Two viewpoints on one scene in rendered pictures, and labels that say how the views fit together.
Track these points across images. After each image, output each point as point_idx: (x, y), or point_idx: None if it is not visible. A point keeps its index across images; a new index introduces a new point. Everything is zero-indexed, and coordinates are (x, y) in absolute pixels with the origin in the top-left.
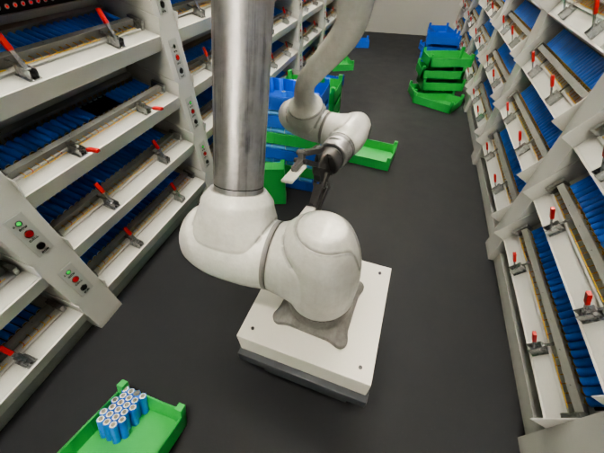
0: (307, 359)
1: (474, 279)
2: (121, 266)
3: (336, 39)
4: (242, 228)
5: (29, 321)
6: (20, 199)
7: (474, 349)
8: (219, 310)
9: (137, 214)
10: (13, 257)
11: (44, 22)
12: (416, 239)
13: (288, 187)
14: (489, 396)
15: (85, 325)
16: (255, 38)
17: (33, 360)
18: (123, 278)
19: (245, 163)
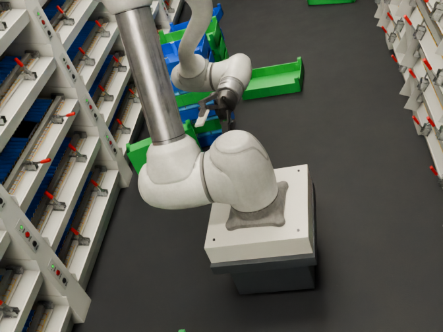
0: (260, 240)
1: (407, 157)
2: (80, 263)
3: (196, 22)
4: (182, 161)
5: (33, 319)
6: (18, 209)
7: (415, 211)
8: (182, 270)
9: (72, 219)
10: (19, 257)
11: None
12: (346, 144)
13: (204, 146)
14: (433, 239)
15: (70, 323)
16: (153, 49)
17: None
18: (85, 275)
19: (169, 119)
